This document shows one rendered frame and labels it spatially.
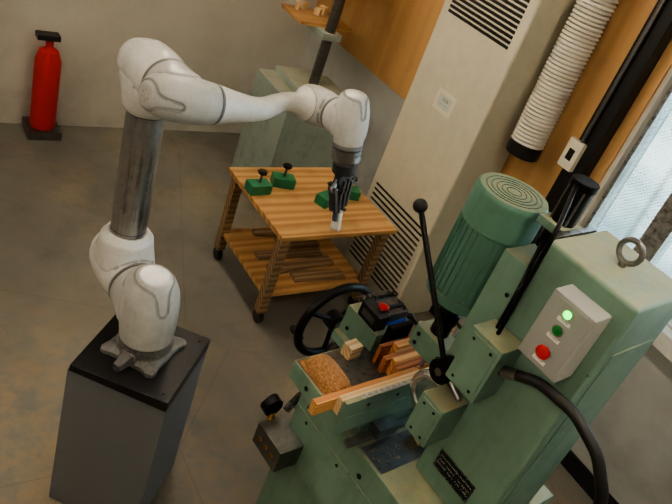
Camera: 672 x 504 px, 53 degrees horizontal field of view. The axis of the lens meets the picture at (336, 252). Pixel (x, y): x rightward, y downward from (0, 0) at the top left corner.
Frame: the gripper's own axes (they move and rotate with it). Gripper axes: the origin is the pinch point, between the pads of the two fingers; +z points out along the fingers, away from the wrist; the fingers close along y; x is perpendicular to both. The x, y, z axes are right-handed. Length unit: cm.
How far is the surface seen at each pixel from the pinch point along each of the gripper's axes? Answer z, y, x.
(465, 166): 17, 115, -1
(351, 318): 12.4, -26.1, -23.2
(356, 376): 17, -42, -35
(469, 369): -10, -53, -65
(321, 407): 13, -60, -35
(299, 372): 16, -51, -23
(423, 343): 6, -31, -47
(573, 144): -7, 117, -43
